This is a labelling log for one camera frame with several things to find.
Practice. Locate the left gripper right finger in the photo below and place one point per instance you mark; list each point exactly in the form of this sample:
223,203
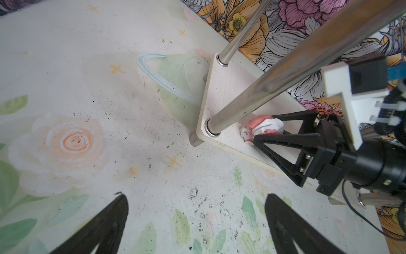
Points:
290,232

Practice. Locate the white two-tier shelf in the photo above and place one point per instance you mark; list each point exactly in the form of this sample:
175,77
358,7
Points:
272,65

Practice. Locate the pink white hooded toy figure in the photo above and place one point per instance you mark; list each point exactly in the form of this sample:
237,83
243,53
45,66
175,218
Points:
260,125

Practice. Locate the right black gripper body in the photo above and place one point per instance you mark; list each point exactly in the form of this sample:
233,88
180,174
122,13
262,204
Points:
329,157

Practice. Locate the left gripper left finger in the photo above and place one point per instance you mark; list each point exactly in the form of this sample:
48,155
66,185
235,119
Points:
102,234

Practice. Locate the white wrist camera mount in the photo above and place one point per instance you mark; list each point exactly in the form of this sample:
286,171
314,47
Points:
360,84

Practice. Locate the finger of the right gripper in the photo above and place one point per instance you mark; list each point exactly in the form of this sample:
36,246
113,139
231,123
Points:
296,141
307,117

